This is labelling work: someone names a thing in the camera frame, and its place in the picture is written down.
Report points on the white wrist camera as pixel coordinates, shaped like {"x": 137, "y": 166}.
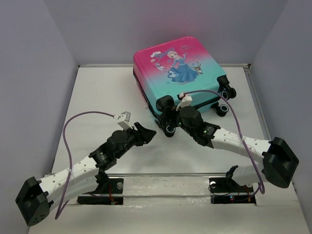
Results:
{"x": 123, "y": 120}
{"x": 185, "y": 100}

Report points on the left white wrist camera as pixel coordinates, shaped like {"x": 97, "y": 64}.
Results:
{"x": 123, "y": 120}

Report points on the pink and teal suitcase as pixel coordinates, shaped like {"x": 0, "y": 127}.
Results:
{"x": 182, "y": 65}

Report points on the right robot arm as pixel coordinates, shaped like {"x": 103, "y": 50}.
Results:
{"x": 273, "y": 161}

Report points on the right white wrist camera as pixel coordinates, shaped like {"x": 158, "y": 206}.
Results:
{"x": 185, "y": 100}

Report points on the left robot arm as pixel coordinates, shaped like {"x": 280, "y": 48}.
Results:
{"x": 38, "y": 197}

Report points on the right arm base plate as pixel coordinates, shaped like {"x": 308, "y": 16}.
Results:
{"x": 224, "y": 190}

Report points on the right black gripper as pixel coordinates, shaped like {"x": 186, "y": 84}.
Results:
{"x": 168, "y": 111}

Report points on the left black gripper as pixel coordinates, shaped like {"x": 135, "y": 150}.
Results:
{"x": 143, "y": 135}

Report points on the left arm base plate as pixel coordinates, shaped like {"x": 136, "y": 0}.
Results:
{"x": 105, "y": 194}

